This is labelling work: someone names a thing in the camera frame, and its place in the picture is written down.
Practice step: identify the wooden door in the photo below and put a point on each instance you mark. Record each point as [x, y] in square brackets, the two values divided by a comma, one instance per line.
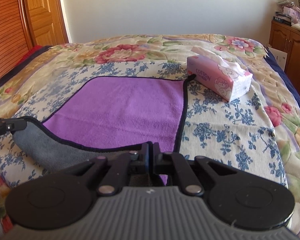
[46, 22]

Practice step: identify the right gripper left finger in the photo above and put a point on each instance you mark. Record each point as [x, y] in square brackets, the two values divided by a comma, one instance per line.
[103, 175]

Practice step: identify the floral quilted bedspread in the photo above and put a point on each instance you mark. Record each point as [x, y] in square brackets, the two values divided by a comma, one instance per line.
[152, 47]

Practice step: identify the brown wooden cabinet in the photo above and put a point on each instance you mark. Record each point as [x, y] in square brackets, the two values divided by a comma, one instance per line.
[287, 39]

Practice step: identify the pink cotton tissue pack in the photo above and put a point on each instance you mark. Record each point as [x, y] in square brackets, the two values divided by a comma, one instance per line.
[227, 79]

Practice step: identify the clutter pile on cabinet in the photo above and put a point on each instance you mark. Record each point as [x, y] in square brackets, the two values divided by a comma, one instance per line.
[288, 13]

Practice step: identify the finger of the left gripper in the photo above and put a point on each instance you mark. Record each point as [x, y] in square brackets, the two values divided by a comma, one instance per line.
[12, 125]

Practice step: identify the purple grey microfibre towel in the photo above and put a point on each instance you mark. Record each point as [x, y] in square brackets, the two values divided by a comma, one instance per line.
[107, 116]

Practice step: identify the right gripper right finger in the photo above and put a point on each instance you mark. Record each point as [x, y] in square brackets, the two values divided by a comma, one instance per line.
[192, 177]

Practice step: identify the wooden slatted headboard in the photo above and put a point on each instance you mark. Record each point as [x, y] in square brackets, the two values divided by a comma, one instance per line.
[15, 38]

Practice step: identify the red blanket edge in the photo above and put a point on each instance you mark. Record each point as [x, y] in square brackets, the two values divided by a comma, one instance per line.
[31, 54]

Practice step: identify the white paper by cabinet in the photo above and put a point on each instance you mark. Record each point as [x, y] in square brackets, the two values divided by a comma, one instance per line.
[280, 57]

